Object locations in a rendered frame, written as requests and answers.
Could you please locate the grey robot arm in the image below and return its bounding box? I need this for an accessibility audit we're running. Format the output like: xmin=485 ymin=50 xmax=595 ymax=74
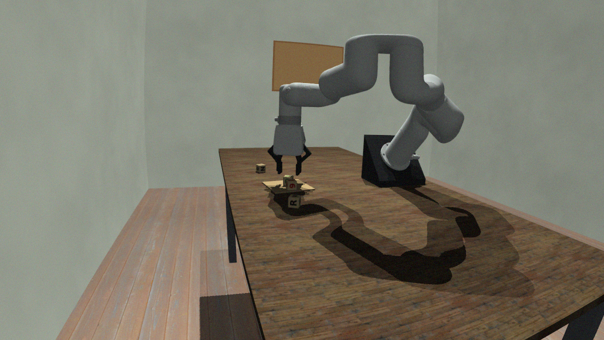
xmin=274 ymin=34 xmax=464 ymax=171

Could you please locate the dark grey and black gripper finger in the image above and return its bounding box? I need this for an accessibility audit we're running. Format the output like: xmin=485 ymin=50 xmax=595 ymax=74
xmin=295 ymin=144 xmax=312 ymax=176
xmin=267 ymin=145 xmax=283 ymax=174

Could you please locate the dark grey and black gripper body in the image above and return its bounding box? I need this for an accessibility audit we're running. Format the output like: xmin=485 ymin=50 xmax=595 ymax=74
xmin=273 ymin=124 xmax=305 ymax=156

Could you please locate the cream flat mat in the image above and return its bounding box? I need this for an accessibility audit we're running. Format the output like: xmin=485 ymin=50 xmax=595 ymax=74
xmin=262 ymin=179 xmax=315 ymax=194

